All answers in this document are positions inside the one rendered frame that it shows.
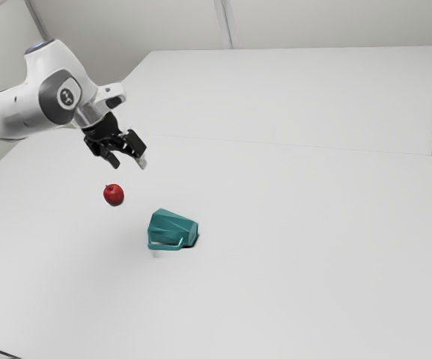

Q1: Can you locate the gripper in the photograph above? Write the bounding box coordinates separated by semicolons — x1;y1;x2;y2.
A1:
80;111;149;171

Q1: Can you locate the teal faceted mug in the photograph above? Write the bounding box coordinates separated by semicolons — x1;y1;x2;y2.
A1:
147;208;200;251

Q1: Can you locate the red apple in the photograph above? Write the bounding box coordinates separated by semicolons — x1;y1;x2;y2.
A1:
103;182;125;207

